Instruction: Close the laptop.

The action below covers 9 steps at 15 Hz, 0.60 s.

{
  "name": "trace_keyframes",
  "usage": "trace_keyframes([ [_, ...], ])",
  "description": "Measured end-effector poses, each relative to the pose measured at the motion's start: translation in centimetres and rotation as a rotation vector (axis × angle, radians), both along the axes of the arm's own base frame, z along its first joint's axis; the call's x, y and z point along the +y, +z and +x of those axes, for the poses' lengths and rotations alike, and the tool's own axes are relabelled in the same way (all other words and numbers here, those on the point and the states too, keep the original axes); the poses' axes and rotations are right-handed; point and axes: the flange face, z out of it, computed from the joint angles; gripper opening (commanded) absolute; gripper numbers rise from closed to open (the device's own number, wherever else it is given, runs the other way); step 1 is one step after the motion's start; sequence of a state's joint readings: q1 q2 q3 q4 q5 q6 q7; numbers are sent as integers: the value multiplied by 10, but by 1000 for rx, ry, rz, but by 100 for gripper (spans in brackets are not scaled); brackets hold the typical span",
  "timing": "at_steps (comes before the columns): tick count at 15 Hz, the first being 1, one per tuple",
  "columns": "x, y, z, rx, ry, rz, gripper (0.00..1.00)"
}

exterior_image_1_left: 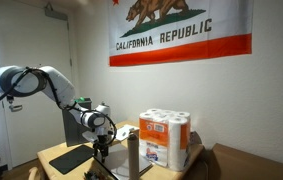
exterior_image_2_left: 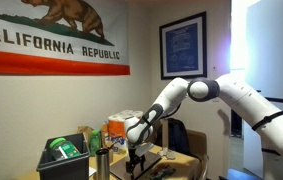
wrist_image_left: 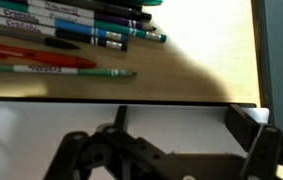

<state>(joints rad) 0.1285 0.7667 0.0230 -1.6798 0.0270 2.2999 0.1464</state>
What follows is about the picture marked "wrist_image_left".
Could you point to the teal capped marker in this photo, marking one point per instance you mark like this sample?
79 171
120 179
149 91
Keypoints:
151 2

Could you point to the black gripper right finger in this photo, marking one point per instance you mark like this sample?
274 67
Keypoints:
261 146

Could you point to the black Crayola marker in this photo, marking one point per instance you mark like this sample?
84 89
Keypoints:
77 36

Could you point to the gray pen with black tip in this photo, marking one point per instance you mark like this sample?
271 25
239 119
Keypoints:
59 42

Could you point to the red pen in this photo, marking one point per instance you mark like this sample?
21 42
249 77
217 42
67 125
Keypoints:
47 57

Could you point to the blue Crayola marker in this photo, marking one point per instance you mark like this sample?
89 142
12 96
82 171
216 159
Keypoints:
74 27

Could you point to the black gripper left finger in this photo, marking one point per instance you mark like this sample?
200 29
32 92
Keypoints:
74 156

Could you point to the green thin marker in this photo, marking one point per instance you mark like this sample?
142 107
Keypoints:
94 71

